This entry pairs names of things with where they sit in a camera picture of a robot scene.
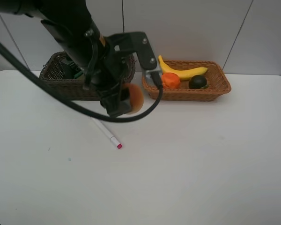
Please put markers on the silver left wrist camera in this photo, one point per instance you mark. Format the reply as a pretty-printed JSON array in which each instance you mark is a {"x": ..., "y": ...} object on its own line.
[{"x": 138, "y": 43}]

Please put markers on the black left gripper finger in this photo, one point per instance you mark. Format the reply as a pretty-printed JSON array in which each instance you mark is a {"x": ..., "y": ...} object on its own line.
[{"x": 116, "y": 100}]

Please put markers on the yellow banana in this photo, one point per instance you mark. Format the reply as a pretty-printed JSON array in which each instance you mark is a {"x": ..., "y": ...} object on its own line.
[{"x": 182, "y": 74}]

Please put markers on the white marker pink cap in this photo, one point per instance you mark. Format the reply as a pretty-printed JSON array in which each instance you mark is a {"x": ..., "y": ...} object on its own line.
[{"x": 107, "y": 133}]

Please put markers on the dark green mangosteen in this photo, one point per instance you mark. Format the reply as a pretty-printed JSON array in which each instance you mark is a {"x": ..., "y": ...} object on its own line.
[{"x": 198, "y": 82}]

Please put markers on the dark brown wicker basket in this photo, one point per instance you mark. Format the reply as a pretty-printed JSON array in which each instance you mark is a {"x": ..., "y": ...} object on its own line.
[{"x": 53, "y": 75}]

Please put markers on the light brown wicker basket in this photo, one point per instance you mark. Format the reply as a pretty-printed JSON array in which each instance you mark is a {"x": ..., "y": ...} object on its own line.
[{"x": 217, "y": 82}]

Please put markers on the dark green pump bottle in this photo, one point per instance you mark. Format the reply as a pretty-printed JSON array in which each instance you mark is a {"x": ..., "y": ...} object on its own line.
[{"x": 71, "y": 70}]

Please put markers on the orange tangerine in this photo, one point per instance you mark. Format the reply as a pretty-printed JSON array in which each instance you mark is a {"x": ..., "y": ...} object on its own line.
[{"x": 171, "y": 81}]

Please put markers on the red-orange round fruit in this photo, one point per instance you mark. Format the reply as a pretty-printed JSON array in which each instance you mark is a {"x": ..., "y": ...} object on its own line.
[{"x": 136, "y": 97}]

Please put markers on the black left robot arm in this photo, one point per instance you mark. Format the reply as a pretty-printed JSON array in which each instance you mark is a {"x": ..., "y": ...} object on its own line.
[{"x": 71, "y": 25}]

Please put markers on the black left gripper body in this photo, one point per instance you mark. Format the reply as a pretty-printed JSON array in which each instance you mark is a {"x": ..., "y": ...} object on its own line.
[{"x": 108, "y": 66}]

